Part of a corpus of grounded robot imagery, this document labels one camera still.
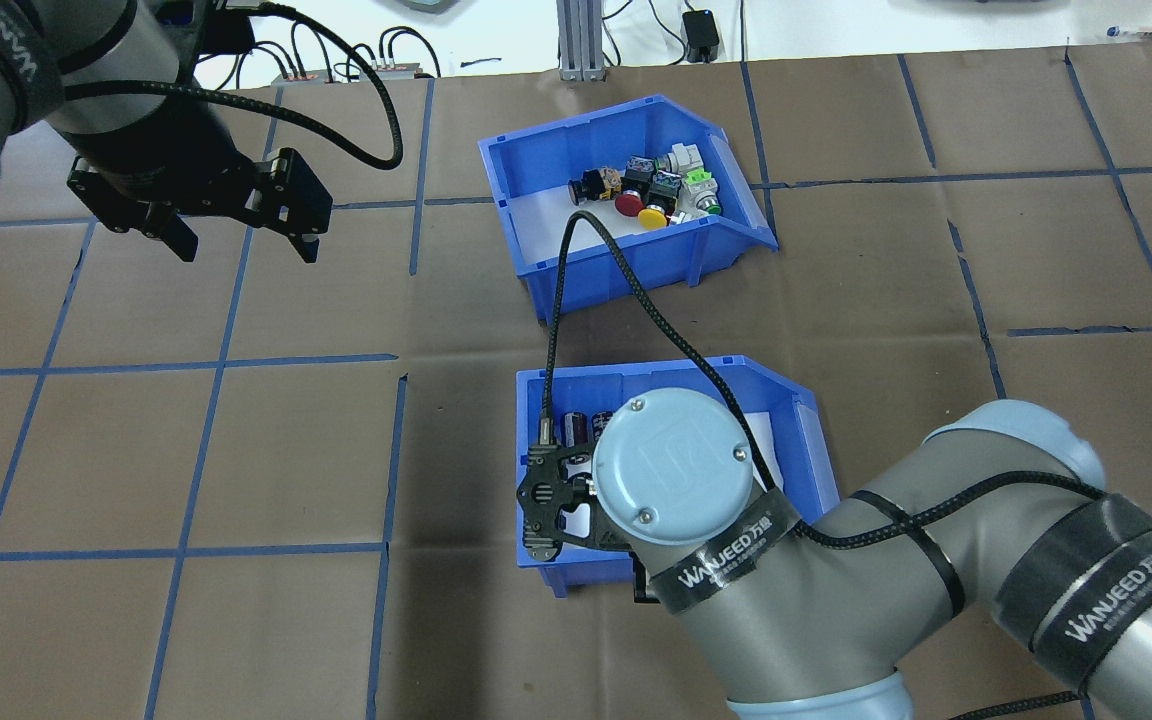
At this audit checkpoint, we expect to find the blue bin with capacitors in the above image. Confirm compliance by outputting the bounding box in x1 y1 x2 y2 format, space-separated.
516 355 842 598

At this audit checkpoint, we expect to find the blue bin with push buttons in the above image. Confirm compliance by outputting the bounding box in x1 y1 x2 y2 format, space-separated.
478 95 779 323

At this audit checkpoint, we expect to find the yellow push button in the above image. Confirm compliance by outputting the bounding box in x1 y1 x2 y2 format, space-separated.
638 172 684 229

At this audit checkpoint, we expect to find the red mushroom push button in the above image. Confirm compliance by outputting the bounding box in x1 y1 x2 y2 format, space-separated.
615 158 659 217

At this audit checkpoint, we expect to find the grey connector hub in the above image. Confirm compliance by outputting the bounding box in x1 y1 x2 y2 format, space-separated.
271 62 437 83

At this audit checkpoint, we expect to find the white foam under capacitors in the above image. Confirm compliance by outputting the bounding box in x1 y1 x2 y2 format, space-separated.
736 408 789 493

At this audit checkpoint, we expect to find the black power adapter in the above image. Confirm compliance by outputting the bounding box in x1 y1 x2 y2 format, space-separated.
681 8 723 63

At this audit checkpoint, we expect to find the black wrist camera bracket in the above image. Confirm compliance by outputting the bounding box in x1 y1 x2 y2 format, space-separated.
519 445 592 566
66 148 335 241

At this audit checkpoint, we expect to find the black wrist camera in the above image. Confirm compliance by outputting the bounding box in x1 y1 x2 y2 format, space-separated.
161 0 257 56

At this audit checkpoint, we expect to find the braided black arm cable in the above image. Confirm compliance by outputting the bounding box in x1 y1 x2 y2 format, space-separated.
61 0 405 171
539 210 1112 551

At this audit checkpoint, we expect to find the thin black cable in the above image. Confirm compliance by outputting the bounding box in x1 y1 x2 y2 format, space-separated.
288 20 357 76
376 27 444 79
604 0 687 63

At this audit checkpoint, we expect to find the black selector switch yellow block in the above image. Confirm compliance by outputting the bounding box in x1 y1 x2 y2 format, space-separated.
567 168 623 205

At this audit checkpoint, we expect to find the aluminium profile post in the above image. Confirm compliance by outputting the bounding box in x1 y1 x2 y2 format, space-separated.
556 0 609 81

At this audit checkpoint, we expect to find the white switch block green tab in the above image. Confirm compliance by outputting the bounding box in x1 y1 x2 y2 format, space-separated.
669 143 715 191

